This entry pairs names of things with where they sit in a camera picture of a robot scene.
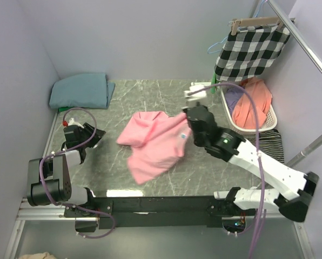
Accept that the black white checkered cloth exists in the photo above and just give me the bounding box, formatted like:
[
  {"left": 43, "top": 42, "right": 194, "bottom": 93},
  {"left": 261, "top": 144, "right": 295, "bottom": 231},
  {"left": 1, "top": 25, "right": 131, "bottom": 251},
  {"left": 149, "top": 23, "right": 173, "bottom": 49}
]
[{"left": 214, "top": 25, "right": 290, "bottom": 82}]

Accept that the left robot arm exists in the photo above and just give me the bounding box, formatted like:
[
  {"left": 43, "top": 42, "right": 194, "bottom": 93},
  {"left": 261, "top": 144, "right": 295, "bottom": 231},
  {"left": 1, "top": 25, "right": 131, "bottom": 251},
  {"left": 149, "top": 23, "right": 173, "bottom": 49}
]
[{"left": 27, "top": 123, "right": 106, "bottom": 217}]

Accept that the beige cloth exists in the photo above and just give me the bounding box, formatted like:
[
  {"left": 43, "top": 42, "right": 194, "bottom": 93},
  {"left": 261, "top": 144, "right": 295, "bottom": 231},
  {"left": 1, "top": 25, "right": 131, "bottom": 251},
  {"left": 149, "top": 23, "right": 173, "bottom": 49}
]
[{"left": 18, "top": 252, "right": 56, "bottom": 259}]

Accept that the green hanging garment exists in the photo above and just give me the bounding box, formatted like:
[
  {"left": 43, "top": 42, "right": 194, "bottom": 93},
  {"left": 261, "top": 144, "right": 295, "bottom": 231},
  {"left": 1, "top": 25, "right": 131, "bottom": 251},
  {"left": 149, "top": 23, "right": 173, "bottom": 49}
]
[{"left": 210, "top": 72, "right": 218, "bottom": 94}]

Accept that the purple garment in basket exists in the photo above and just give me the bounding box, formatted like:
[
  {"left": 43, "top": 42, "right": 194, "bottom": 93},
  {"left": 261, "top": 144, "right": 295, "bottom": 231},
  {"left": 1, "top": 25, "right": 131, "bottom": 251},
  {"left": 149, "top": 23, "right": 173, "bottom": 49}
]
[{"left": 224, "top": 86, "right": 244, "bottom": 115}]

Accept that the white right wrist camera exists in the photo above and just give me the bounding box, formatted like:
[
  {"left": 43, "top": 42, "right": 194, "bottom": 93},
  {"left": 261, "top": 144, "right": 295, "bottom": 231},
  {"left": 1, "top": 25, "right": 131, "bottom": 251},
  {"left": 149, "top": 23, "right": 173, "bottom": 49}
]
[{"left": 184, "top": 83, "right": 207, "bottom": 103}]

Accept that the blue wire hanger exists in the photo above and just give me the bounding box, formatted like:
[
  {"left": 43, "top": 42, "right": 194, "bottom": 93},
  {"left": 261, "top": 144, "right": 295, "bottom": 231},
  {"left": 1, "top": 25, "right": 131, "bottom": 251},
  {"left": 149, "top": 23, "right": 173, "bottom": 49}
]
[{"left": 207, "top": 37, "right": 227, "bottom": 54}]

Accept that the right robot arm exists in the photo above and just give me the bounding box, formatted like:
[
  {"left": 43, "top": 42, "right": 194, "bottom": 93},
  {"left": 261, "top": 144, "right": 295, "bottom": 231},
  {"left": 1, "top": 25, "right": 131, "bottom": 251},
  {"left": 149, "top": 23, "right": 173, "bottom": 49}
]
[{"left": 184, "top": 105, "right": 319, "bottom": 222}]

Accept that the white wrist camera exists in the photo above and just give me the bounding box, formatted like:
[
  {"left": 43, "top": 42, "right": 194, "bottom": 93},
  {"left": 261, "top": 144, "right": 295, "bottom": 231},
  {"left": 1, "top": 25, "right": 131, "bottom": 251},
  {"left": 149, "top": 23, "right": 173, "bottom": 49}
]
[
  {"left": 184, "top": 83, "right": 207, "bottom": 103},
  {"left": 62, "top": 118, "right": 84, "bottom": 128}
]

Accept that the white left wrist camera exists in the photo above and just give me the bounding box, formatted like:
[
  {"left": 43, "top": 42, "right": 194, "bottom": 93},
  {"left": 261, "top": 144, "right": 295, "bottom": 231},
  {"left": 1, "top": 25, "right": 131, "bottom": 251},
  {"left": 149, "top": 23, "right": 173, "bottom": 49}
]
[{"left": 62, "top": 118, "right": 84, "bottom": 128}]

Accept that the white laundry basket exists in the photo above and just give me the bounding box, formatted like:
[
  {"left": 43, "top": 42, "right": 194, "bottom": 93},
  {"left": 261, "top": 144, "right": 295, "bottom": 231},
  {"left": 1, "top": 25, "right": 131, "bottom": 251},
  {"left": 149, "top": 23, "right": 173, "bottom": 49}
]
[{"left": 219, "top": 86, "right": 278, "bottom": 135}]

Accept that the orange shirt in basket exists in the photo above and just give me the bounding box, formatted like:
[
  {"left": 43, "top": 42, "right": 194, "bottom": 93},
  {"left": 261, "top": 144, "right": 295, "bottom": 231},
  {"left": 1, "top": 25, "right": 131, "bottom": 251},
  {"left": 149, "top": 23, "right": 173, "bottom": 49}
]
[{"left": 231, "top": 77, "right": 273, "bottom": 130}]

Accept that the black mounting base bar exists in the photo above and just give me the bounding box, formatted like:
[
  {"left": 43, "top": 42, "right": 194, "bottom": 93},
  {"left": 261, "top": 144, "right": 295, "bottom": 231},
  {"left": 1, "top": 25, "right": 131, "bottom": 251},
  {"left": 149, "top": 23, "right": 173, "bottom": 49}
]
[{"left": 84, "top": 196, "right": 256, "bottom": 228}]

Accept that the black white striped garment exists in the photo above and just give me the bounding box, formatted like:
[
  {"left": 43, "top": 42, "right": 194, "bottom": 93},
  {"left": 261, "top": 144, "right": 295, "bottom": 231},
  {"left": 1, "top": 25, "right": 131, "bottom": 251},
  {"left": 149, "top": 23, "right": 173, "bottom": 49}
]
[{"left": 259, "top": 129, "right": 285, "bottom": 163}]

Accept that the metal clothes rack pole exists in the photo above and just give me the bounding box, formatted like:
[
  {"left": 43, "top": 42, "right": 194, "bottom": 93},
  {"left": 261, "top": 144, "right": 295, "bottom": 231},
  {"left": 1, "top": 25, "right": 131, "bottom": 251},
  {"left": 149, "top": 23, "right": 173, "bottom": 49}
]
[{"left": 267, "top": 0, "right": 322, "bottom": 75}]

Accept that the pink t-shirt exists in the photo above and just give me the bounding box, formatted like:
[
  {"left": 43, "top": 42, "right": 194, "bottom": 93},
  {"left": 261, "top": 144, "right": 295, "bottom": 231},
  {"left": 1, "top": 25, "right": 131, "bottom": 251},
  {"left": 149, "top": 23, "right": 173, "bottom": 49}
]
[{"left": 116, "top": 111, "right": 191, "bottom": 185}]

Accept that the folded teal t-shirt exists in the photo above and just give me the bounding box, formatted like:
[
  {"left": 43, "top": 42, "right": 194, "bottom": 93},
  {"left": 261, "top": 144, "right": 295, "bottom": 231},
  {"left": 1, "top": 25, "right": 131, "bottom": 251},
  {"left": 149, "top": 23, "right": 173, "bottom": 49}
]
[{"left": 49, "top": 73, "right": 115, "bottom": 109}]

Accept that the wooden clothes hanger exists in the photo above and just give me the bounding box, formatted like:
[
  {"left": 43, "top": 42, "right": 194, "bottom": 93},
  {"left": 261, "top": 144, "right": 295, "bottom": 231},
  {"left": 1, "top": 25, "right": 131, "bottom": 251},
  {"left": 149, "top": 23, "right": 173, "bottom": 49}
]
[{"left": 228, "top": 17, "right": 284, "bottom": 36}]

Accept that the aluminium frame rail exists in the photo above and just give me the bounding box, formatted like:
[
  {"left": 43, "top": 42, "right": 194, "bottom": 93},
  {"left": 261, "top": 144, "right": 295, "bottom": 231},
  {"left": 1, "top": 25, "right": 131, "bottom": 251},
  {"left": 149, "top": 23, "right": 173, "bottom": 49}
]
[{"left": 4, "top": 198, "right": 97, "bottom": 258}]

